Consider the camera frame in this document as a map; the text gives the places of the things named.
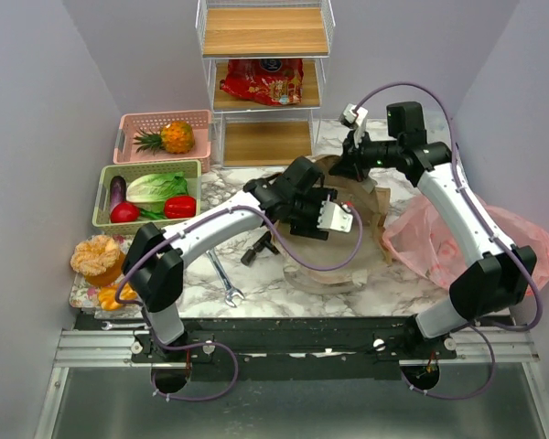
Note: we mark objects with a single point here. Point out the white wire wooden shelf rack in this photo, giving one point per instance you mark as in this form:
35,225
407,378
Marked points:
252,134

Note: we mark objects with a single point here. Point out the red tomato toy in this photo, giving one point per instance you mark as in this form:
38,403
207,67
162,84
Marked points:
124,212

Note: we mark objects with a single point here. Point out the floral tray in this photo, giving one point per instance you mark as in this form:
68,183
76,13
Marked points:
84,295

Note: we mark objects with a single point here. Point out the pink plastic bag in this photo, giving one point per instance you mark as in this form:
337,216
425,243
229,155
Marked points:
421,240

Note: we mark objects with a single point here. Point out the black T-handle tool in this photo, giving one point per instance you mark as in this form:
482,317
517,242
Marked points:
264,242

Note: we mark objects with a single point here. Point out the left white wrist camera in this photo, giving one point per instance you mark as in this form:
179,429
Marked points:
334,217

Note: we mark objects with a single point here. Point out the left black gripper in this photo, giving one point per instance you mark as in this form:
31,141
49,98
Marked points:
310,230

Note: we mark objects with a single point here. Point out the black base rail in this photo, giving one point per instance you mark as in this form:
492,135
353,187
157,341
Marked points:
261,349

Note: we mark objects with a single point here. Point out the pink plastic basket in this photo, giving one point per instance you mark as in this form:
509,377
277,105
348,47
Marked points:
125,150

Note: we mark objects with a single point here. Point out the red bell pepper toy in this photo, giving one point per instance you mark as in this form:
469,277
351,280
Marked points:
180,207

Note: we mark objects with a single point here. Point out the brown paper grocery bag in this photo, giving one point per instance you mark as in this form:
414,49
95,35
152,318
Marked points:
342,263

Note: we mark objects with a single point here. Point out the purple eggplant toy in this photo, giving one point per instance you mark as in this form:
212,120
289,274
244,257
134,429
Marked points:
117,192

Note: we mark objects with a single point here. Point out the silver open-end wrench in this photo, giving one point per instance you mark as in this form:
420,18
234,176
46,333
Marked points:
231,293

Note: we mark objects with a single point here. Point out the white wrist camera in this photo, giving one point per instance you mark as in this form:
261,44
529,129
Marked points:
355,118
334,217

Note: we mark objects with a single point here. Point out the green chili pepper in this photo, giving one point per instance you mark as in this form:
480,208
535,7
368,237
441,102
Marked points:
152,215

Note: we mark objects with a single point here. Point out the small silver wrench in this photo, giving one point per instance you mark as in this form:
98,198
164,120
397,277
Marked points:
108,325

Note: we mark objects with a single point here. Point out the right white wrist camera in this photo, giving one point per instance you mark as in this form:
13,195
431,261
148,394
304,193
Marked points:
355,118

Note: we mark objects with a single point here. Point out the red snack packet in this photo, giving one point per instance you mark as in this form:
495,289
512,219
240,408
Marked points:
271,82

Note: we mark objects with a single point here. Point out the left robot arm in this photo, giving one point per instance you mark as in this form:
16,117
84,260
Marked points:
157,259

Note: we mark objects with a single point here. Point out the orange bread toy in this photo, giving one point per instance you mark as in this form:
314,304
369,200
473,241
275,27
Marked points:
99,260

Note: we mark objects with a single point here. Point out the green plastic basket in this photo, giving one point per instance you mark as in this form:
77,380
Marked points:
191,170

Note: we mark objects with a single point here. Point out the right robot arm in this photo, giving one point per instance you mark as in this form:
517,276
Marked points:
498,271

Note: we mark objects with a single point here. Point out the green lettuce toy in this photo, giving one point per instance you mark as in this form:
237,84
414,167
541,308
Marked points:
156,188

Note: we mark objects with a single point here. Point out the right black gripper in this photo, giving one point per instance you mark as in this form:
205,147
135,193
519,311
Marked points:
350,162

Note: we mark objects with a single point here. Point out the toy pineapple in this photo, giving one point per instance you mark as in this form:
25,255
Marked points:
174,138

